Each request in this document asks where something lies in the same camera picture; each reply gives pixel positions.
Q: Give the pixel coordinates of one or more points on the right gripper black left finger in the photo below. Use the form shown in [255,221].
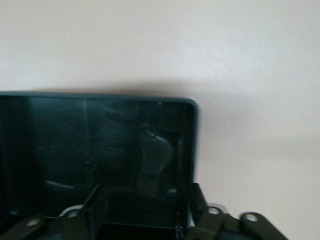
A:
[82,225]

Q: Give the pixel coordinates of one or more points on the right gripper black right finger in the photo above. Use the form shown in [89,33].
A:
[215,225]

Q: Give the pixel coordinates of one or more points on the black rectangular plastic box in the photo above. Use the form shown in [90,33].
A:
[62,137]

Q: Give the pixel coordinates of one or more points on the brown table cover sheet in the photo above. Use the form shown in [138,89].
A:
[175,45]

